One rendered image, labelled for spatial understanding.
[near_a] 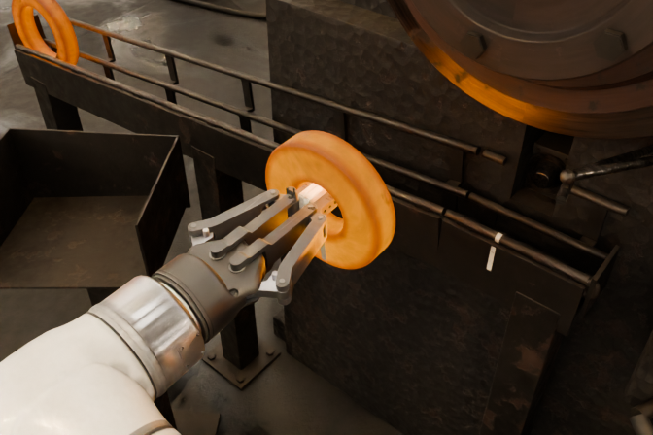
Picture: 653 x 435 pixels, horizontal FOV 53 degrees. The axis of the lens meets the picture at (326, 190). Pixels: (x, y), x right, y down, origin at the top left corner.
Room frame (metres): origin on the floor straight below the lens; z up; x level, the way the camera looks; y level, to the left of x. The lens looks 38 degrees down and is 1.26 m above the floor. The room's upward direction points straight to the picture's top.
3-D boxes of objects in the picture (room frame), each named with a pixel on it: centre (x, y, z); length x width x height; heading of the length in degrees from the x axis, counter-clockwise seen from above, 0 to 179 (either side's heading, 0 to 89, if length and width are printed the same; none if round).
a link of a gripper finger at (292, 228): (0.46, 0.05, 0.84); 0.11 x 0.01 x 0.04; 139
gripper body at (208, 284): (0.41, 0.10, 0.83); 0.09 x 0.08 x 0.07; 140
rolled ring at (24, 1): (1.32, 0.60, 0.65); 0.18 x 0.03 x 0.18; 53
